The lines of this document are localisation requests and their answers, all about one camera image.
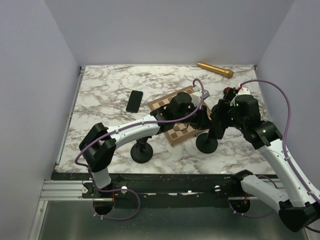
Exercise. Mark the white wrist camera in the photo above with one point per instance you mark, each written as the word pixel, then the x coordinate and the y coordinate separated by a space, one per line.
pixel 242 91
pixel 196 95

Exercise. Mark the aluminium rail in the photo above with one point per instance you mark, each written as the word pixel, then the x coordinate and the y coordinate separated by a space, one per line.
pixel 155 192

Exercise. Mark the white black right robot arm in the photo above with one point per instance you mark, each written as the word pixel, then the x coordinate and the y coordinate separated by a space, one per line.
pixel 299 206

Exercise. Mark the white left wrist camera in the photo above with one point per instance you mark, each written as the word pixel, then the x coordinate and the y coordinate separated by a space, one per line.
pixel 196 95

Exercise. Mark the red black knob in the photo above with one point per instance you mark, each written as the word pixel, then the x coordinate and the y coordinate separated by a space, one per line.
pixel 226 91

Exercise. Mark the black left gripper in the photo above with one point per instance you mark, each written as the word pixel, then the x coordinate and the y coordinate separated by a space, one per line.
pixel 202 120

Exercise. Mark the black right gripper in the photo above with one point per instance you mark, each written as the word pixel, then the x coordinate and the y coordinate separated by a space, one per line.
pixel 230 124

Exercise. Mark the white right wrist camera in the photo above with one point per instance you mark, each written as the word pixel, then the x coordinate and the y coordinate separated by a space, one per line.
pixel 242 91

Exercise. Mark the gold microphone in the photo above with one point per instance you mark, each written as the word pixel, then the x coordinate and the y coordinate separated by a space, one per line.
pixel 218 70

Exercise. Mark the black mounting base plate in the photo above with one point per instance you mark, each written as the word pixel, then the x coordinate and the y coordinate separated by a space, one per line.
pixel 235 179

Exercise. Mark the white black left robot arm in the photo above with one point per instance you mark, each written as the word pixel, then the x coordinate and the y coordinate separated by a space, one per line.
pixel 101 142

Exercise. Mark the wooden chessboard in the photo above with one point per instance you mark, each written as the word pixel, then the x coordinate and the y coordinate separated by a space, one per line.
pixel 181 131

